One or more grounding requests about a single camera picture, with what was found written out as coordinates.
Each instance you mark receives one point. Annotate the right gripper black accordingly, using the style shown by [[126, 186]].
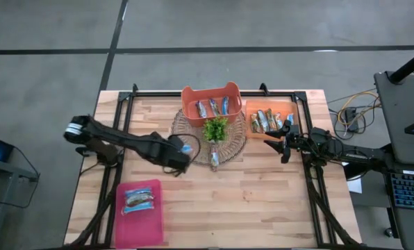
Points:
[[295, 143]]

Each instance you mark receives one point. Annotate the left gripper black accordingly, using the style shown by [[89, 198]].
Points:
[[179, 161]]

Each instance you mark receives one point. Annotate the tan granola bar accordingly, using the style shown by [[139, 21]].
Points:
[[263, 119], [278, 119], [255, 123]]

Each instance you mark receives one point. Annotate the silver blue granola bar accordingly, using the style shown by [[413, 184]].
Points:
[[139, 199]]

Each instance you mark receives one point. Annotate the purple granola bar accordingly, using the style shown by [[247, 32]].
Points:
[[201, 109]]

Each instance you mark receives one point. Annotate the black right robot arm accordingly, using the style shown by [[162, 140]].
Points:
[[360, 154]]

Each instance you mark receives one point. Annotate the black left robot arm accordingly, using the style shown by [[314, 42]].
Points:
[[123, 139]]

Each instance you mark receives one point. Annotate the translucent orange plastic tray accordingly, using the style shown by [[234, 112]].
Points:
[[262, 104]]

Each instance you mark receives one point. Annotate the round woven placemat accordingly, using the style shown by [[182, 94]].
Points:
[[234, 146]]

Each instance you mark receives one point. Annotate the green plant in white pot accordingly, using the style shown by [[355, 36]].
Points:
[[215, 129]]

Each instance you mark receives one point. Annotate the black power brick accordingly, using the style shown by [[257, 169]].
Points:
[[351, 119]]

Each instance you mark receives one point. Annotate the pink plastic bin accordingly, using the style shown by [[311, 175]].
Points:
[[141, 229]]

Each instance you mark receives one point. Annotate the white paper sheet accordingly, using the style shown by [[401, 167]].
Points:
[[355, 185]]

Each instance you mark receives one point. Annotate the grey desk top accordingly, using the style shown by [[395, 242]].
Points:
[[394, 114]]

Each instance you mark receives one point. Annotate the backlit black keyboard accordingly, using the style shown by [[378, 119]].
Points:
[[410, 191]]

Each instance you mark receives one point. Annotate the black caster wheel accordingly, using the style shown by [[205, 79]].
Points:
[[388, 232]]

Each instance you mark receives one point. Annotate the black desk pole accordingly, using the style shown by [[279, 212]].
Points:
[[410, 66]]

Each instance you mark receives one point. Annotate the grey metal stand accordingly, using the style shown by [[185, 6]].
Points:
[[9, 169]]

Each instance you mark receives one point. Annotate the computer case with blue light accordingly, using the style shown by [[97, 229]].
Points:
[[2, 146]]

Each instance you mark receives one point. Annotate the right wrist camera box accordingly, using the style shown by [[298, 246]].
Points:
[[293, 129]]

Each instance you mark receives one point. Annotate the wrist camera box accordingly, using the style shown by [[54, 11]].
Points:
[[293, 129], [176, 141]]

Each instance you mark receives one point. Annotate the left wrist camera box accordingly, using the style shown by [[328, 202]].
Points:
[[176, 141]]

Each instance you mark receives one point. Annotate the black aluminium table frame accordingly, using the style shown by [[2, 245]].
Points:
[[158, 93]]

